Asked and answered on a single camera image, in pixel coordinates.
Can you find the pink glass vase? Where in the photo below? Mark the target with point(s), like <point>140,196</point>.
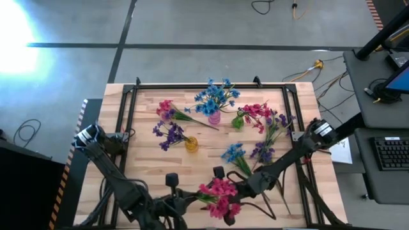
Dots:
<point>214,119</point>

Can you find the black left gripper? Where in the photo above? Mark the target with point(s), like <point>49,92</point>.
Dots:
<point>174,204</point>

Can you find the black mat striped edge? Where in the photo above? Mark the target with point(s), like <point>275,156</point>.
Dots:
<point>72,179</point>

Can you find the white paper sheet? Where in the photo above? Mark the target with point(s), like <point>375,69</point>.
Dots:
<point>342,153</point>

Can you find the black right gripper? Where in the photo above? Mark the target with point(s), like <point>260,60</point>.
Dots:
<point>259,185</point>

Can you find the striped hazard tape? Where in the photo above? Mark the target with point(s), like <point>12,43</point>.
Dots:
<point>374,14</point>

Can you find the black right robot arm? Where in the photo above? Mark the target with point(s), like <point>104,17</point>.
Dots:
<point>287,159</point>

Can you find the black diagonal pole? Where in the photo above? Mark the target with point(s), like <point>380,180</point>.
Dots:
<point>380,35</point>

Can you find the computer monitor blue screen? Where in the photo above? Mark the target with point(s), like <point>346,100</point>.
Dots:
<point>401,81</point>

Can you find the black cabinet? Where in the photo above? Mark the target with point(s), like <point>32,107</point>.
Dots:
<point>28,191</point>

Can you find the black desktop device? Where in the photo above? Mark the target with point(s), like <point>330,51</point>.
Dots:
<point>397,59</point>

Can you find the yellow glass vase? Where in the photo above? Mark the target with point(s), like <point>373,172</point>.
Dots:
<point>191,145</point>

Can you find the black computer keyboard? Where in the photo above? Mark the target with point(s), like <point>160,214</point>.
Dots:
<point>391,155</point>

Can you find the green glass vase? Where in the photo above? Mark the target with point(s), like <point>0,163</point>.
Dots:
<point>237,123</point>

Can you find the grey desk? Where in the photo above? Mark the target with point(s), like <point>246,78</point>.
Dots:
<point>361,96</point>
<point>383,188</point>

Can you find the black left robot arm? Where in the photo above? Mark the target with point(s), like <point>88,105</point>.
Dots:
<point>112,175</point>

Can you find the red artificial flower bunch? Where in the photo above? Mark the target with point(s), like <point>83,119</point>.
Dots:
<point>220,191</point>
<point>255,110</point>
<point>165,107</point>

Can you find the blue artificial flower bunch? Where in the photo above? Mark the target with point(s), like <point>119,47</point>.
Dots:
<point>234,153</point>
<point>207,107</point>
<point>220,92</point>

